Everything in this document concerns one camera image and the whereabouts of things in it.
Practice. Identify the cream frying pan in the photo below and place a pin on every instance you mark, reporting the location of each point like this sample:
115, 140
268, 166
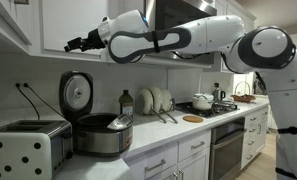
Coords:
144, 101

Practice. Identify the white base cabinet door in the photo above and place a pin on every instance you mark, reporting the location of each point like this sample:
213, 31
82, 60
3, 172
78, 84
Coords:
194, 166
164, 175

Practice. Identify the dark olive oil bottle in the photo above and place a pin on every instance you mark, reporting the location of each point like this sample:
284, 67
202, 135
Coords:
126, 105

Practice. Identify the stainless steel microwave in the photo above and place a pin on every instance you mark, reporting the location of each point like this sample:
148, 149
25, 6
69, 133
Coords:
174, 13

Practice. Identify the white drawer bank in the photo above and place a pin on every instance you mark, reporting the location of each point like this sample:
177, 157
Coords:
259, 148

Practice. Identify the white wall cabinet unit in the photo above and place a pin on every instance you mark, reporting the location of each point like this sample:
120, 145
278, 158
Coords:
226, 10

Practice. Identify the black gas cooktop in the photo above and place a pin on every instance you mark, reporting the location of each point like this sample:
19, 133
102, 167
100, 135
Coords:
221, 108

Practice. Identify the white polka dot toaster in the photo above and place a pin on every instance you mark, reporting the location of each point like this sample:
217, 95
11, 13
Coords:
21, 150

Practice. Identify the stainless rice cooker body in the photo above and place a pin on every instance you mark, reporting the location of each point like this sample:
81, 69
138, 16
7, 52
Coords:
98, 141

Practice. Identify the white drawer front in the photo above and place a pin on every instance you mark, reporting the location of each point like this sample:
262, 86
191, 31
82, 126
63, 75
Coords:
169, 155
184, 151

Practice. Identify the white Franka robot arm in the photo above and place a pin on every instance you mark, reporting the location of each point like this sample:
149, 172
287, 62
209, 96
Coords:
214, 33

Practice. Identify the white pot with lid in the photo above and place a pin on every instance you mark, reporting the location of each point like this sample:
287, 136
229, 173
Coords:
202, 103

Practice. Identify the stainless steel oven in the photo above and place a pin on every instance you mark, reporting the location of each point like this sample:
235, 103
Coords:
226, 150

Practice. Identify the wicker basket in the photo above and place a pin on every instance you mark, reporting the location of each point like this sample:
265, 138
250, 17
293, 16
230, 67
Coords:
243, 98

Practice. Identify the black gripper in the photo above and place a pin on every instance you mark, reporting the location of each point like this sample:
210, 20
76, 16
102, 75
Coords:
96, 40

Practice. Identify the round cork trivet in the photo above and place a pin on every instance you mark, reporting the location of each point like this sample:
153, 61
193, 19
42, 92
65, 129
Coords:
193, 119

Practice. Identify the black rice cooker lid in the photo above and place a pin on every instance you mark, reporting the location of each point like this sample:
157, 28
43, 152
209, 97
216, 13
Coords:
77, 91

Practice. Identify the metal kettle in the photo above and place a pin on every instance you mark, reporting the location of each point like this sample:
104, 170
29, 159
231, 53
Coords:
218, 95

